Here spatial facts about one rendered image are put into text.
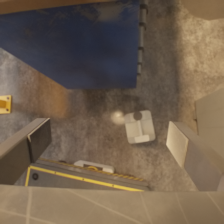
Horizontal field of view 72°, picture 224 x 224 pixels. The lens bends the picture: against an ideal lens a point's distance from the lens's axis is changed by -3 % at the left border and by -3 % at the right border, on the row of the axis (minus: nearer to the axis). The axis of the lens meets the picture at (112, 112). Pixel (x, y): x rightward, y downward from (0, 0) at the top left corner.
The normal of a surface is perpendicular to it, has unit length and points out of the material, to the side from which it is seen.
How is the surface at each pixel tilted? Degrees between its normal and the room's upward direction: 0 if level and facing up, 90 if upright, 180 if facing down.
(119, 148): 0
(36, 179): 0
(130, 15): 90
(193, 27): 0
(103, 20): 90
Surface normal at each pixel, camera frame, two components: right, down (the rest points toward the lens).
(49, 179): -0.14, -0.11
